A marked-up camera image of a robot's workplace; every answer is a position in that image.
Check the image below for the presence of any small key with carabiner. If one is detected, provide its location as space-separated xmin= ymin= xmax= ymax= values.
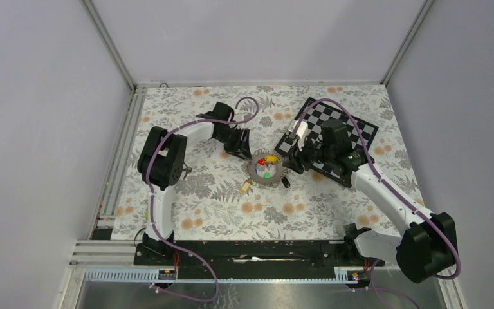
xmin=183 ymin=164 xmax=192 ymax=180

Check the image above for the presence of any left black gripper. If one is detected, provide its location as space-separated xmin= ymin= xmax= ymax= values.
xmin=214 ymin=126 xmax=251 ymax=160

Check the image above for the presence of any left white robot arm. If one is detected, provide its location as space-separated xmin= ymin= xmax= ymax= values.
xmin=137 ymin=102 xmax=252 ymax=265

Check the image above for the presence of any floral tablecloth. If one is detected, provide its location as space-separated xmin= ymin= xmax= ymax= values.
xmin=111 ymin=85 xmax=423 ymax=240

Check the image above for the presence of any purple cable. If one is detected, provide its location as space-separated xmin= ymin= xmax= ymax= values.
xmin=142 ymin=97 xmax=261 ymax=304
xmin=291 ymin=98 xmax=463 ymax=309

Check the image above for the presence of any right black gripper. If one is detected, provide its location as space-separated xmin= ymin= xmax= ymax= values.
xmin=282 ymin=133 xmax=334 ymax=175

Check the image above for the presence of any black key fob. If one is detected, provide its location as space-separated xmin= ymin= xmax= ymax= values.
xmin=282 ymin=177 xmax=291 ymax=188

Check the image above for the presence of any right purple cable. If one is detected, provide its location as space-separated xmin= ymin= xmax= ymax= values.
xmin=291 ymin=98 xmax=463 ymax=309

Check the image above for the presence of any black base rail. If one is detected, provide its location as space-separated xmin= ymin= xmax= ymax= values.
xmin=133 ymin=240 xmax=374 ymax=281

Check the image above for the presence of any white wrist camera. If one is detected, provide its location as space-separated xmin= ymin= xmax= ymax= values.
xmin=288 ymin=120 xmax=309 ymax=151
xmin=233 ymin=113 xmax=252 ymax=124

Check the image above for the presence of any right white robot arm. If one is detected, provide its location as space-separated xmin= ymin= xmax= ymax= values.
xmin=283 ymin=120 xmax=461 ymax=283

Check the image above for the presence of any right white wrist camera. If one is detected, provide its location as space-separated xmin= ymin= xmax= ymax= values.
xmin=288 ymin=120 xmax=309 ymax=151

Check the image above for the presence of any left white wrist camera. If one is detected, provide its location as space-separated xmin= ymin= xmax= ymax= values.
xmin=233 ymin=113 xmax=252 ymax=124

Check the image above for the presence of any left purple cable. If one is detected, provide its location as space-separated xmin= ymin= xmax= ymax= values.
xmin=142 ymin=97 xmax=261 ymax=304

